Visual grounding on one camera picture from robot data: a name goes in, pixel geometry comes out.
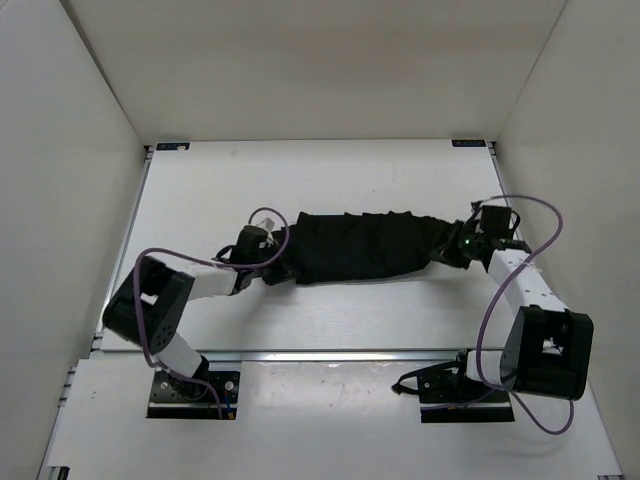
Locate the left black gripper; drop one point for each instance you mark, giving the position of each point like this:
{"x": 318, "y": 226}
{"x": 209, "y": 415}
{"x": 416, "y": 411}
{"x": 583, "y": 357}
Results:
{"x": 272, "y": 279}

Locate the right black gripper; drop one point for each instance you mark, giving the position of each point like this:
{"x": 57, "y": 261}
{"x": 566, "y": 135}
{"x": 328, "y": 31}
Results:
{"x": 460, "y": 228}

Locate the black pleated skirt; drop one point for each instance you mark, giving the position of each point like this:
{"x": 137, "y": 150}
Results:
{"x": 367, "y": 246}

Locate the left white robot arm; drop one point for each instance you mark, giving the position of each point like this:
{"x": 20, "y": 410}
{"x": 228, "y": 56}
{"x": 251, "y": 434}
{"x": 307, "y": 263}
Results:
{"x": 148, "y": 306}

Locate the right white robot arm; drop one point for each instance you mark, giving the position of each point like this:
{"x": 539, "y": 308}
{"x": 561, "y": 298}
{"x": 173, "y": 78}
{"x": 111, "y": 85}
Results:
{"x": 547, "y": 351}

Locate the left blue corner label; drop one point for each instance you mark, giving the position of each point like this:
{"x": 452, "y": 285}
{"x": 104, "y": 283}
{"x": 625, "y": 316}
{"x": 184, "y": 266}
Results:
{"x": 172, "y": 146}

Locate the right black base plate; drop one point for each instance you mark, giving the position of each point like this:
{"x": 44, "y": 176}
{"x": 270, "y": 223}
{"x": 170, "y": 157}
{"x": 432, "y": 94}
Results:
{"x": 447, "y": 396}

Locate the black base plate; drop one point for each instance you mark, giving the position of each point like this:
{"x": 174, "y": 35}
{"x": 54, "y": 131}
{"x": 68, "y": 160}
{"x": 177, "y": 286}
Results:
{"x": 447, "y": 396}
{"x": 174, "y": 399}

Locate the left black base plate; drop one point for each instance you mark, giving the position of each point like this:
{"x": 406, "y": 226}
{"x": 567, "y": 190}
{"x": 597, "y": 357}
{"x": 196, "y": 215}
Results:
{"x": 174, "y": 399}

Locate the aluminium table frame rail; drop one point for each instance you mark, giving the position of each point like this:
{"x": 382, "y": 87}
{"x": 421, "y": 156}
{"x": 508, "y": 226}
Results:
{"x": 196, "y": 201}

